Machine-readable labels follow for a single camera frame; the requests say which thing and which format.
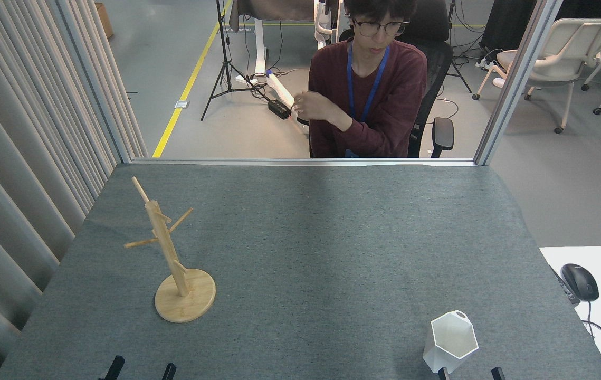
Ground white hexagonal cup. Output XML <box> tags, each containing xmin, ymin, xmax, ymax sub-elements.
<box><xmin>422</xmin><ymin>310</ymin><xmax>480</xmax><ymax>374</ymax></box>

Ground wooden cup rack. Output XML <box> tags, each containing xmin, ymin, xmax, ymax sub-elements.
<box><xmin>123</xmin><ymin>176</ymin><xmax>217</xmax><ymax>324</ymax></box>

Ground person's hand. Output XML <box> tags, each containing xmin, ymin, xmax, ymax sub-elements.
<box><xmin>292</xmin><ymin>90</ymin><xmax>337</xmax><ymax>124</ymax></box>

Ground black device at desk edge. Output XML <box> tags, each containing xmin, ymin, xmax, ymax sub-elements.
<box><xmin>549</xmin><ymin>264</ymin><xmax>580</xmax><ymax>306</ymax></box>

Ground black computer mouse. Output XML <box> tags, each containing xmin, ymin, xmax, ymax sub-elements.
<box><xmin>560</xmin><ymin>263</ymin><xmax>600</xmax><ymax>302</ymax></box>

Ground grey felt table mat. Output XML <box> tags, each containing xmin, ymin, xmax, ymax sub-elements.
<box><xmin>0</xmin><ymin>163</ymin><xmax>601</xmax><ymax>380</ymax></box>

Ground grey curtain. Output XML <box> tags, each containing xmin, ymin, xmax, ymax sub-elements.
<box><xmin>0</xmin><ymin>0</ymin><xmax>149</xmax><ymax>380</ymax></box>

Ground black office chair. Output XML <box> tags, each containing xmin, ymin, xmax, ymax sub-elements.
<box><xmin>340</xmin><ymin>0</ymin><xmax>455</xmax><ymax>159</ymax></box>

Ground person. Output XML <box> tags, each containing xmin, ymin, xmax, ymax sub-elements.
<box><xmin>292</xmin><ymin>0</ymin><xmax>428</xmax><ymax>159</ymax></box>

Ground white power strip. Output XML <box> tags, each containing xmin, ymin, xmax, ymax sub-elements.
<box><xmin>475</xmin><ymin>50</ymin><xmax>502</xmax><ymax>72</ymax></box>

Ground black tripod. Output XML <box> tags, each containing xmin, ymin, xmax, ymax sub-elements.
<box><xmin>200</xmin><ymin>0</ymin><xmax>269</xmax><ymax>122</ymax></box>

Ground white office chair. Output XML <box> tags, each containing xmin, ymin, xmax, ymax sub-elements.
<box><xmin>472</xmin><ymin>18</ymin><xmax>601</xmax><ymax>135</ymax></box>

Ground cardboard box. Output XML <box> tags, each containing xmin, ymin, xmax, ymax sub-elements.
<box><xmin>94</xmin><ymin>2</ymin><xmax>115</xmax><ymax>39</ymax></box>

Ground black hanging cloth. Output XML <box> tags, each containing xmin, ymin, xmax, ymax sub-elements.
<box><xmin>479</xmin><ymin>0</ymin><xmax>601</xmax><ymax>53</ymax></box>

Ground person's glasses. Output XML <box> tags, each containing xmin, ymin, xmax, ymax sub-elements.
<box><xmin>352</xmin><ymin>17</ymin><xmax>411</xmax><ymax>37</ymax></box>

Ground white machine part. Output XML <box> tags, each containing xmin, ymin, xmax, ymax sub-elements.
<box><xmin>314</xmin><ymin>0</ymin><xmax>344</xmax><ymax>51</ymax></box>

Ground silver frame rail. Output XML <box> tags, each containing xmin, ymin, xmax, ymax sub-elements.
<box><xmin>130</xmin><ymin>157</ymin><xmax>476</xmax><ymax>167</ymax></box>

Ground slim silver frame post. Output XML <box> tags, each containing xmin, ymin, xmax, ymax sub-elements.
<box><xmin>50</xmin><ymin>0</ymin><xmax>133</xmax><ymax>164</ymax></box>

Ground wide silver frame post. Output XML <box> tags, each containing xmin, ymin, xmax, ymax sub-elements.
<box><xmin>473</xmin><ymin>0</ymin><xmax>565</xmax><ymax>166</ymax></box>

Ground blue lanyard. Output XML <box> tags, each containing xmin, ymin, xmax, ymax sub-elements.
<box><xmin>346</xmin><ymin>40</ymin><xmax>392</xmax><ymax>159</ymax></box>

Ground white stand leg frame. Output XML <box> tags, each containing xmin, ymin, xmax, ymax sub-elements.
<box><xmin>235</xmin><ymin>19</ymin><xmax>297</xmax><ymax>109</ymax></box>

